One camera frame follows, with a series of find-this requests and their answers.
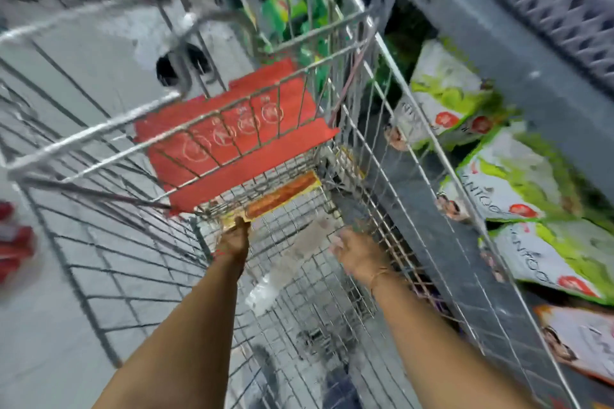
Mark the person's right forearm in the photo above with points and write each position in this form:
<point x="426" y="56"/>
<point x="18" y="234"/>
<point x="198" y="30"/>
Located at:
<point x="441" y="356"/>

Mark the orange and white packet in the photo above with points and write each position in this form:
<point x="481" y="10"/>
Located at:
<point x="580" y="341"/>

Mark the person's right hand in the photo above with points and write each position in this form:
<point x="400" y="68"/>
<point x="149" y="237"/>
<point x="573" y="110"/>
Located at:
<point x="360" y="255"/>

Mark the person's left hand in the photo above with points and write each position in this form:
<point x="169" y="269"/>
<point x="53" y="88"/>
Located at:
<point x="235" y="245"/>

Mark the grey plastic basket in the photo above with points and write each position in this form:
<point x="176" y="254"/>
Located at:
<point x="561" y="1"/>

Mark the display of green products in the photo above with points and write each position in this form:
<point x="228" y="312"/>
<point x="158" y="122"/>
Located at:
<point x="283" y="6"/>

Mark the person's left forearm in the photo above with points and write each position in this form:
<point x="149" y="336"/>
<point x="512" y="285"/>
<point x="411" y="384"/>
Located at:
<point x="187" y="346"/>

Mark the red plastic cart seat flap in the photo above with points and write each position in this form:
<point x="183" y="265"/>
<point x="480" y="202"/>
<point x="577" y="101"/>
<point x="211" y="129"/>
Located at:
<point x="268" y="154"/>

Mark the yellow packet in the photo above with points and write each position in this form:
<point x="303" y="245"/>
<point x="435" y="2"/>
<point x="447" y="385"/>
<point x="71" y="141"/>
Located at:
<point x="283" y="195"/>

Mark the red packets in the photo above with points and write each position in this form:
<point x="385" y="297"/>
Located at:
<point x="14" y="241"/>

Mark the clear plastic wrapper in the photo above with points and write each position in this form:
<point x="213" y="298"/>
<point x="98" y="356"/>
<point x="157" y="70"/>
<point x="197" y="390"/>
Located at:
<point x="288" y="265"/>

